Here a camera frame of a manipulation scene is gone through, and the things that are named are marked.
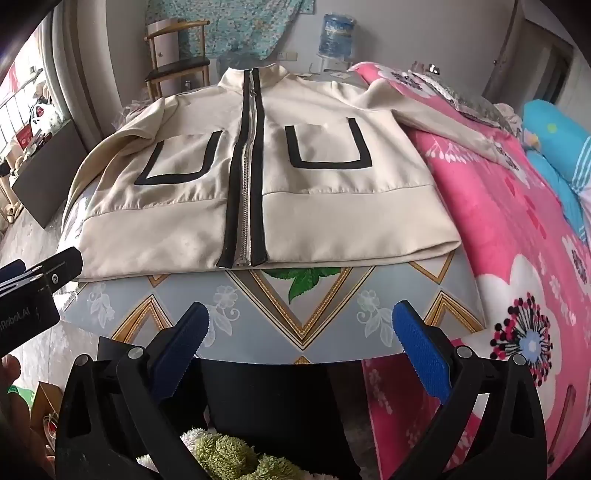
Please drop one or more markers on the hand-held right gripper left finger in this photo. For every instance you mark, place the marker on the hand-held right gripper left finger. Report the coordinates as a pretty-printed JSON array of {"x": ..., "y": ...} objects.
[{"x": 178, "y": 355}]

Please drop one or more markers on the pink floral blanket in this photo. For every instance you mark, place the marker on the pink floral blanket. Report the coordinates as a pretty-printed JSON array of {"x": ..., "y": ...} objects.
[{"x": 485, "y": 221}]

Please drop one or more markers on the white water dispenser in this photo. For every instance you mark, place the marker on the white water dispenser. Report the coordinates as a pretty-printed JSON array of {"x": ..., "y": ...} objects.
[{"x": 330, "y": 65}]

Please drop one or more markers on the cardboard box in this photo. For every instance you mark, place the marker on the cardboard box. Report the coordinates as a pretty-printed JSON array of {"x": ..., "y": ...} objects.
[{"x": 48, "y": 401}]

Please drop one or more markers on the door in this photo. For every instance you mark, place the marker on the door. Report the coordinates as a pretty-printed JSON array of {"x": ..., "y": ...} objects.
[{"x": 549, "y": 64}]

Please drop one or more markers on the person's left hand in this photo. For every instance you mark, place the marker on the person's left hand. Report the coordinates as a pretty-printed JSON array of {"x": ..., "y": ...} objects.
[{"x": 9, "y": 374}]

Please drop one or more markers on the grey lace cloth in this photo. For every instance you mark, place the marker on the grey lace cloth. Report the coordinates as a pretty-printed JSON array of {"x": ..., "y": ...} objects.
[{"x": 480, "y": 108}]

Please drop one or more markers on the cream zip jacket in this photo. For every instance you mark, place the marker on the cream zip jacket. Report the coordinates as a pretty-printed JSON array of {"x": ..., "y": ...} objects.
[{"x": 323, "y": 207}]

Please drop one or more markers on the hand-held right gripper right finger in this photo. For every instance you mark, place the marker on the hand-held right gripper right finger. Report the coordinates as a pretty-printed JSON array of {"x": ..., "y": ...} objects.
[{"x": 420, "y": 350}]

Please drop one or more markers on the blue pillow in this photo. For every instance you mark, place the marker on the blue pillow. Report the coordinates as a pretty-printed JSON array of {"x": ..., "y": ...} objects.
[{"x": 554, "y": 138}]

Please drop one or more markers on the white cylinder tank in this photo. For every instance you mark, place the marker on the white cylinder tank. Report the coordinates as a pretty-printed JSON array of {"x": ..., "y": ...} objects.
[{"x": 164, "y": 46}]

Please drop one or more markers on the white and red bag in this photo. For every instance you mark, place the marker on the white and red bag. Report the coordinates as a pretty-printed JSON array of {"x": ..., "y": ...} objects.
[{"x": 48, "y": 113}]

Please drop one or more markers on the empty clear water jug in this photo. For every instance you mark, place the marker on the empty clear water jug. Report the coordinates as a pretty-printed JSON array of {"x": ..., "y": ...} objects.
[{"x": 226, "y": 62}]

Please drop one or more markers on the teal floral wall cloth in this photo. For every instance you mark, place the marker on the teal floral wall cloth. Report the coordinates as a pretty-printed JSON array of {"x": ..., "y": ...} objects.
[{"x": 231, "y": 27}]

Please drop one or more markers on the blue water bottle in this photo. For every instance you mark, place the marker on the blue water bottle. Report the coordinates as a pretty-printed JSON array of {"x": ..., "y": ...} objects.
[{"x": 339, "y": 34}]

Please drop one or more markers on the wall socket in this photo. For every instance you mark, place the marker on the wall socket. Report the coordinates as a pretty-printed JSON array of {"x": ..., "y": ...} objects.
[{"x": 290, "y": 56}]

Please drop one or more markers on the wooden chair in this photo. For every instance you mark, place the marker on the wooden chair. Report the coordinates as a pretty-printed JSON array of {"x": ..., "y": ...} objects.
[{"x": 178, "y": 69}]

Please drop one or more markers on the grey curtain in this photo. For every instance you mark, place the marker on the grey curtain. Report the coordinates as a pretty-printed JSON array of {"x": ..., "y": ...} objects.
[{"x": 64, "y": 92}]

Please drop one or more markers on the grey panel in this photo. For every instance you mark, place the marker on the grey panel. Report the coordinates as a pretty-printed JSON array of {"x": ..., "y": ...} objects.
[{"x": 51, "y": 170}]

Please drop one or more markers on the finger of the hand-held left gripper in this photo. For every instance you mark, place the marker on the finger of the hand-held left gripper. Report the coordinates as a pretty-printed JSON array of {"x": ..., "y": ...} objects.
[
  {"x": 11, "y": 273},
  {"x": 60, "y": 265}
]

